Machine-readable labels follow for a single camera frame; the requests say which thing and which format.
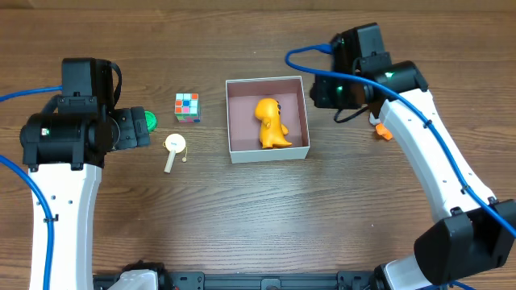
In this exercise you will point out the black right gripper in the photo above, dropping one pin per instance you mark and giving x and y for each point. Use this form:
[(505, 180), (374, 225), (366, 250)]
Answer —
[(322, 94)]

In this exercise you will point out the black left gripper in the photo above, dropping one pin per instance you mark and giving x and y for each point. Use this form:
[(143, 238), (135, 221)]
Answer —
[(135, 126)]

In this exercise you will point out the green round plastic toy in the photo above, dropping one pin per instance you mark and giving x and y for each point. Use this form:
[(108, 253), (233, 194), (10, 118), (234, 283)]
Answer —
[(151, 121)]

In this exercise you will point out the yellow wooden rattle drum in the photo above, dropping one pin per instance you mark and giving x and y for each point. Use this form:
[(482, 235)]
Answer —
[(175, 144)]

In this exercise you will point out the white plush duck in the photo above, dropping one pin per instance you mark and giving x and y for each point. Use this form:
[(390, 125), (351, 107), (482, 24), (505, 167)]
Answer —
[(380, 129)]

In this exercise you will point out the colourful puzzle cube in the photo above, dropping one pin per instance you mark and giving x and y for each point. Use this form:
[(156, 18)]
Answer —
[(187, 107)]

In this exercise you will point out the orange dinosaur toy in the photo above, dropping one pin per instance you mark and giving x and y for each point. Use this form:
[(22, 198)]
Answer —
[(272, 130)]

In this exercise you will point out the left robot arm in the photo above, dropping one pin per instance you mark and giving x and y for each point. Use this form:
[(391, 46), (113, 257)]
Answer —
[(64, 151)]

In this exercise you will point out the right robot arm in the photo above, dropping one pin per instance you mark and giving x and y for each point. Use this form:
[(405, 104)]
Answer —
[(473, 231)]

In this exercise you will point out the white box pink interior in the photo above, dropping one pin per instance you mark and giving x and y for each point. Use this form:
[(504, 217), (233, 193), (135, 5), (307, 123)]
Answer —
[(244, 128)]

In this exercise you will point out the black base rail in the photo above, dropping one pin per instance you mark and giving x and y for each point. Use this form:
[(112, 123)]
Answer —
[(340, 280)]

